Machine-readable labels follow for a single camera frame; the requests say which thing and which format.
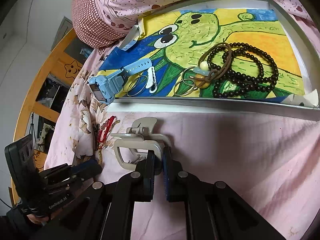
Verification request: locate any grey plastic clasp buckle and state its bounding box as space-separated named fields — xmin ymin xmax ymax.
xmin=111 ymin=116 xmax=172 ymax=171

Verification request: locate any thin metal bangle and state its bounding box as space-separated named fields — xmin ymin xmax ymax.
xmin=123 ymin=75 xmax=148 ymax=97

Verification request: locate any white hair clip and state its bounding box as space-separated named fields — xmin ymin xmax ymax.
xmin=145 ymin=67 xmax=157 ymax=94

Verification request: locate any light blue smart watch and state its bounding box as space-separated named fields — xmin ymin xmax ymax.
xmin=88 ymin=58 xmax=152 ymax=105

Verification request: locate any black bead bracelet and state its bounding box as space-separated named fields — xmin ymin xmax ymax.
xmin=207 ymin=42 xmax=279 ymax=99

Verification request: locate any brown ring with yellow charm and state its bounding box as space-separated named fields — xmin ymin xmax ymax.
xmin=172 ymin=42 xmax=233 ymax=97

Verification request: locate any person's left hand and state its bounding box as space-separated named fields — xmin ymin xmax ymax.
xmin=27 ymin=214 xmax=49 ymax=224

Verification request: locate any pink floral bed sheet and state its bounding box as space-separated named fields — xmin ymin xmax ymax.
xmin=44 ymin=25 xmax=319 ymax=239

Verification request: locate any green frog drawing paper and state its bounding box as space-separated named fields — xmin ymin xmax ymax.
xmin=98 ymin=9 xmax=305 ymax=100

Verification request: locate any red checked pillow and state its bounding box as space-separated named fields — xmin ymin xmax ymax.
xmin=72 ymin=0 xmax=133 ymax=50

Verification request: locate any grey shallow tray box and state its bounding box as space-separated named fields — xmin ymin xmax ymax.
xmin=107 ymin=0 xmax=319 ymax=121

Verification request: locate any dark grey door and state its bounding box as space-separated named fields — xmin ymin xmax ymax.
xmin=51 ymin=16 xmax=73 ymax=51

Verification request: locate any red string bracelet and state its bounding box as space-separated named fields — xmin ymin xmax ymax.
xmin=97 ymin=115 xmax=117 ymax=144

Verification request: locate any wooden bed rail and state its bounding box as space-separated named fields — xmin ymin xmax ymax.
xmin=11 ymin=28 xmax=85 ymax=205

